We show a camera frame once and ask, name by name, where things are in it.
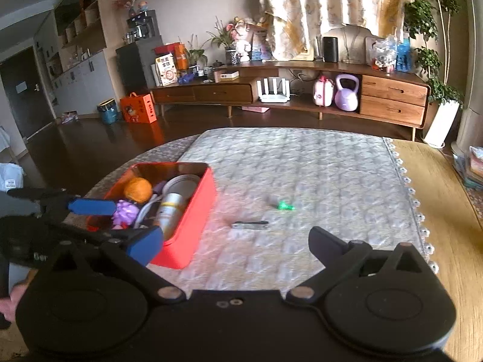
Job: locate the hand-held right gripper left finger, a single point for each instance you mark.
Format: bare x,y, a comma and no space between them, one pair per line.
145,243

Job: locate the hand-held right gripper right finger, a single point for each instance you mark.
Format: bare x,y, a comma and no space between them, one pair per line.
328,247

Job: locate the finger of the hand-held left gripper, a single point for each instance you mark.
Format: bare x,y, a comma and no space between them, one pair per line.
86,234
92,206

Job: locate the purple toy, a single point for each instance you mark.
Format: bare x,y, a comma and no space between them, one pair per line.
126,212

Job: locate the silver bottle with yellow label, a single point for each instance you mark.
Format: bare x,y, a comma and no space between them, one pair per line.
171,213

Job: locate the orange fruit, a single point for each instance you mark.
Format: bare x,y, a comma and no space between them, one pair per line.
137,189

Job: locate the red tray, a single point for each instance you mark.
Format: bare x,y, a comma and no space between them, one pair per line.
192,230

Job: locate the white paper cup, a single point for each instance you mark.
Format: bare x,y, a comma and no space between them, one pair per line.
183,184

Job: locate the person's left hand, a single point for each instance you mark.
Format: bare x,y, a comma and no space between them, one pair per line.
7,306

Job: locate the white curved plastic piece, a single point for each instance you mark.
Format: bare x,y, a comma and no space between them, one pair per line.
145,209

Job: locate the small green toy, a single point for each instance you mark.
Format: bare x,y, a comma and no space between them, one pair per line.
285,206

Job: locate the white bag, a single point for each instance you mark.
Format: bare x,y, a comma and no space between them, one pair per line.
9,177

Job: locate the white quilted mat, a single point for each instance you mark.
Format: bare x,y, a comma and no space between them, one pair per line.
320,173

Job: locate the lace tablecloth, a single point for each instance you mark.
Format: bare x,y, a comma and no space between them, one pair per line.
151,154

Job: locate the metal nail clipper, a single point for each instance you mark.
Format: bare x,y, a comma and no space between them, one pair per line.
249,224

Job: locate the slippers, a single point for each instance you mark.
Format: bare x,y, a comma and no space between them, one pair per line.
70,117

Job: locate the blue bucket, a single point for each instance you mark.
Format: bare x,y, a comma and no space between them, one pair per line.
106,113

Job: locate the orange gift box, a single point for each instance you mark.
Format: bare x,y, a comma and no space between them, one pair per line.
137,110

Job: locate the grey kitchen cabinet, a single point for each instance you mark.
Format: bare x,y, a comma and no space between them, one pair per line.
83,86

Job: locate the dark door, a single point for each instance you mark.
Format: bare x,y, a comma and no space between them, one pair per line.
22,94

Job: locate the black cabinet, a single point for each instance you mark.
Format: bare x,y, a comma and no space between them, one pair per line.
136,66

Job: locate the purple kettlebell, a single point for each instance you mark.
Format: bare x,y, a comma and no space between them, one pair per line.
346,100

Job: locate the printed white snack box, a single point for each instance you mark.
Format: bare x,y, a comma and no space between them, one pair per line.
166,71

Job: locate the small pink suitcase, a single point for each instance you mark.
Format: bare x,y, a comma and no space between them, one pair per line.
323,92

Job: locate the flat pink box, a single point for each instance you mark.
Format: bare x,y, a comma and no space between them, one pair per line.
256,109

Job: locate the wooden TV cabinet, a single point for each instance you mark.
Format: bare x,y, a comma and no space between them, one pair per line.
392,100

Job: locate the white router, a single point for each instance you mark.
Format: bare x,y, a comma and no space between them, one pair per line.
273,96

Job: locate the pile of bags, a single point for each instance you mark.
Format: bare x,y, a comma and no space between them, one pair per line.
469,166

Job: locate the tall white planter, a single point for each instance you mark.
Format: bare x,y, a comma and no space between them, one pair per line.
441,124

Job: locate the red flat box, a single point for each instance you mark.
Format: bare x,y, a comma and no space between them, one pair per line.
164,49

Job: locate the tall orange box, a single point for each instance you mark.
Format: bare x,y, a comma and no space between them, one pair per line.
181,57

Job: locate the small potted plant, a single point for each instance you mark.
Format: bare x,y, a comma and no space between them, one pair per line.
196,58

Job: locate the small white box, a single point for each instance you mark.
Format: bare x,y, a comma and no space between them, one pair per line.
227,76

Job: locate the coffee machine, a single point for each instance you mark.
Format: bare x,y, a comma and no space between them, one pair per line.
141,26

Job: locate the black speaker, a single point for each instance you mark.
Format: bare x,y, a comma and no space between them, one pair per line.
330,49

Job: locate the clear bag of toys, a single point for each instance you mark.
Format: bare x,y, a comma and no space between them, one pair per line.
383,54

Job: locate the potted orchid plant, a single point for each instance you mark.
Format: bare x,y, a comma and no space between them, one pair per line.
228,54

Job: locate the blue pack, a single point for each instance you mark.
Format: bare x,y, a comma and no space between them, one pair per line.
403,56

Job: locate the cream scalloped board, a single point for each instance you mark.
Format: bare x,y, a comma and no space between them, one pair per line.
351,41

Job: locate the pastel picture box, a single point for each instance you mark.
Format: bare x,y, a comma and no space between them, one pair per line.
261,47

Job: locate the grey column air conditioner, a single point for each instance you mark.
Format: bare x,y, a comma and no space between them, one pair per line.
473,83

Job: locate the doll figure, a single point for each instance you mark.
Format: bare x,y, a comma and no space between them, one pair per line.
243,43

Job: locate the green indoor tree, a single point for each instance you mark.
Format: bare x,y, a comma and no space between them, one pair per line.
420,19

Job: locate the floral draped cloth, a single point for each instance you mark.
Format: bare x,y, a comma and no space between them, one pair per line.
332,0

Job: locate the wooden wall shelf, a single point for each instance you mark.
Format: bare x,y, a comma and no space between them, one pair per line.
81,24

